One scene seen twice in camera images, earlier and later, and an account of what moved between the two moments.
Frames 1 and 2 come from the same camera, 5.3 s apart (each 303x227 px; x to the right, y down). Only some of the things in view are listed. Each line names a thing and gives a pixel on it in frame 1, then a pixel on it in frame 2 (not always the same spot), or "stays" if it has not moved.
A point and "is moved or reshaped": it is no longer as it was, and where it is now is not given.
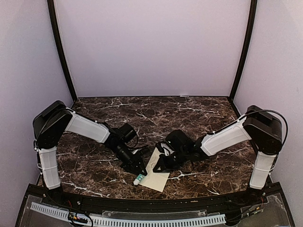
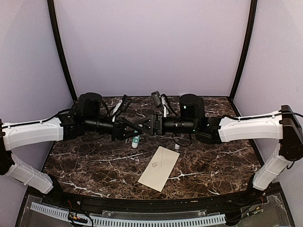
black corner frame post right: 245,48 stays
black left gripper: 133,163 -> 119,131
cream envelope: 156,180 stays
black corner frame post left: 53,19 stays
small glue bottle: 139,178 is moved or reshaped
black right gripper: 165,167 -> 155,125
